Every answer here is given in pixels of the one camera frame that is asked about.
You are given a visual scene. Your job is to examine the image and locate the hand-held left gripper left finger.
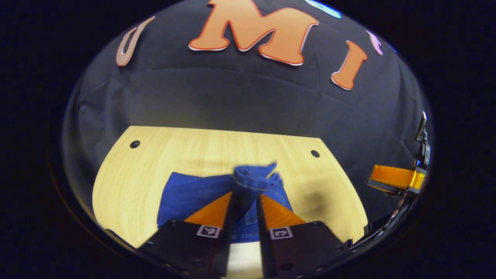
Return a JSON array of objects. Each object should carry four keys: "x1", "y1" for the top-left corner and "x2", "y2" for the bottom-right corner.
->
[{"x1": 138, "y1": 192, "x2": 238, "y2": 279}]

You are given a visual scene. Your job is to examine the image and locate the blue denim jeans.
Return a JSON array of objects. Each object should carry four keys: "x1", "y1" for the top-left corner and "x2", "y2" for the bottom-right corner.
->
[{"x1": 157, "y1": 162, "x2": 294, "y2": 244}]

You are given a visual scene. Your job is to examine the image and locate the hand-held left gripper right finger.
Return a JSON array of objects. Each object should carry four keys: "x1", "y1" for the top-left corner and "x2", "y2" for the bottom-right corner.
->
[{"x1": 256, "y1": 194, "x2": 350, "y2": 279}]

